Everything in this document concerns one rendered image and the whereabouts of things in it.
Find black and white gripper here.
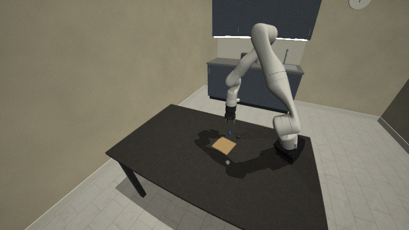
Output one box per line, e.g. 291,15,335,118
224,98,240,124

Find tan square mat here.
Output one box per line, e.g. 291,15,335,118
212,137,236,155

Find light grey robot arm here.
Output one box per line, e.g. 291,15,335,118
225,23,301,150

